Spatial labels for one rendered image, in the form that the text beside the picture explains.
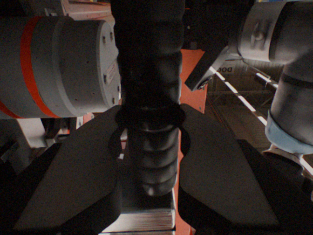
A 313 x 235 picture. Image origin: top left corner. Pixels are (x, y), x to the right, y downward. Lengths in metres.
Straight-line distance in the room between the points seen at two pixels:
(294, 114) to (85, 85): 0.27
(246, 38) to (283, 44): 0.05
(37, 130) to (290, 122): 0.40
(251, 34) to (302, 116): 0.12
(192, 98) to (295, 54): 0.55
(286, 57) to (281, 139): 0.11
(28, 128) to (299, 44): 0.40
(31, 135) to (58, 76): 0.17
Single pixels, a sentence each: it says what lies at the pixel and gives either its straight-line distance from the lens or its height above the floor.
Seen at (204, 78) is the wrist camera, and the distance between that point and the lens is 0.37.
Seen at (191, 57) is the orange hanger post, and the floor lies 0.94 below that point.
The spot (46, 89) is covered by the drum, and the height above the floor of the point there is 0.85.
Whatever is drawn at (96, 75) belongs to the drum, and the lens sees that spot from 0.23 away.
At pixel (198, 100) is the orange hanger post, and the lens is 0.80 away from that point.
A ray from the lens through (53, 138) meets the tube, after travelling 0.41.
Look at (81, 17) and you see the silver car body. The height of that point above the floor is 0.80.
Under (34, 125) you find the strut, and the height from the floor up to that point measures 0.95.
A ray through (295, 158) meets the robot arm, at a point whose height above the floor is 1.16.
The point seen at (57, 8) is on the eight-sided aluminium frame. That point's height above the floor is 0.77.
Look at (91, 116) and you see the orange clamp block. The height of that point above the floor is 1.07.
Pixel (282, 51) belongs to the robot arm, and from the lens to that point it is 0.29.
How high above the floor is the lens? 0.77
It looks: 30 degrees up
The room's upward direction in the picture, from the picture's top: 178 degrees clockwise
